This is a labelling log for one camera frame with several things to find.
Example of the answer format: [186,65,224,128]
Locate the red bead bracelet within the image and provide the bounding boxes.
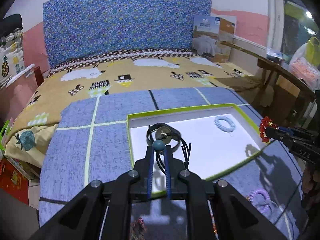
[259,115,279,143]

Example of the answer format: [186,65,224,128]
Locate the light blue spiral hair tie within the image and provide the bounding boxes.
[214,115,236,132]

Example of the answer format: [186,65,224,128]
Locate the black cord bead necklace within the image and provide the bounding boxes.
[146,122,193,174]

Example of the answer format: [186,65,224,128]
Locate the purple spiral hair tie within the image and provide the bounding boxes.
[246,188,278,217]

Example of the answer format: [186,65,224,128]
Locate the pink beaded hair clip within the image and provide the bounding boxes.
[130,218,146,240]

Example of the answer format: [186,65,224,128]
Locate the wooden chair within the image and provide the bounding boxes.
[221,41,316,127]

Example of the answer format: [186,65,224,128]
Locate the green white shallow box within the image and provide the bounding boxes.
[127,103,267,180]

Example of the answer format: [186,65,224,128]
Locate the blue checked blanket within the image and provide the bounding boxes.
[39,88,308,239]

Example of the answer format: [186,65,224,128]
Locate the tan sheep print bedsheet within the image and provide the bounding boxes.
[5,49,260,167]

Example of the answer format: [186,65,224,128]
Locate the cardboard quilt box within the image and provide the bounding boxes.
[191,15,235,63]

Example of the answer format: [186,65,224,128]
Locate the red box on floor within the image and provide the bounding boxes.
[0,157,29,205]

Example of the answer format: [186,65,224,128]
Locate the pink storage bin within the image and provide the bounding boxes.
[1,64,38,121]

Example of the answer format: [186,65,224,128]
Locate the blue patterned headboard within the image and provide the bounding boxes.
[43,0,212,67]

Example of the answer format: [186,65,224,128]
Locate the pineapple print bag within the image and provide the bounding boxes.
[0,29,25,89]

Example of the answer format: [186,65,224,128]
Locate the black bag on top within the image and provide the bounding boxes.
[0,14,23,37]

